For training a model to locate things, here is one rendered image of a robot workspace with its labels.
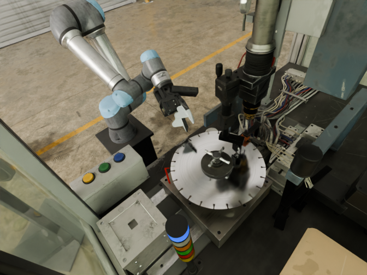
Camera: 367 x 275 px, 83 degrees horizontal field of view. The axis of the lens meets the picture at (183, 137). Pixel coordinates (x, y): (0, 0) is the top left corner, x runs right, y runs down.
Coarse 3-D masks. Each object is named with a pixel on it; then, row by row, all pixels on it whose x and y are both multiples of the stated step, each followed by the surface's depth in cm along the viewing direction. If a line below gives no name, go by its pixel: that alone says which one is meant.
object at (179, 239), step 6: (174, 216) 42; (180, 216) 42; (168, 222) 41; (174, 222) 41; (180, 222) 41; (186, 222) 41; (168, 228) 40; (174, 228) 40; (180, 228) 40; (186, 228) 40; (168, 234) 40; (174, 234) 39; (180, 234) 39; (186, 234) 40; (174, 240) 41; (180, 240) 40
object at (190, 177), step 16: (192, 144) 82; (208, 144) 81; (224, 144) 80; (176, 160) 77; (192, 160) 76; (240, 160) 74; (256, 160) 73; (176, 176) 72; (192, 176) 72; (208, 176) 71; (224, 176) 70; (240, 176) 70; (256, 176) 69; (192, 192) 68; (208, 192) 67; (224, 192) 66; (240, 192) 66; (256, 192) 65; (224, 208) 63
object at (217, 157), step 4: (224, 148) 73; (208, 152) 72; (216, 152) 71; (220, 152) 71; (212, 156) 70; (216, 156) 70; (220, 156) 70; (212, 160) 69; (216, 160) 70; (220, 160) 71; (224, 160) 69
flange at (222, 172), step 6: (204, 156) 76; (210, 156) 75; (222, 156) 75; (228, 156) 75; (204, 162) 74; (222, 162) 71; (204, 168) 72; (210, 168) 72; (216, 168) 72; (222, 168) 71; (228, 168) 71; (210, 174) 70; (216, 174) 70; (222, 174) 70
